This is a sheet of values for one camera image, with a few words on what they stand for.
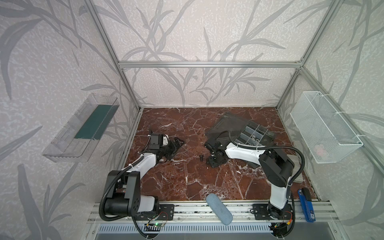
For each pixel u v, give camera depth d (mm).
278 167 488
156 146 706
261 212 734
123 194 424
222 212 708
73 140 639
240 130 1044
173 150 794
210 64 964
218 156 668
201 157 929
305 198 744
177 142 808
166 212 727
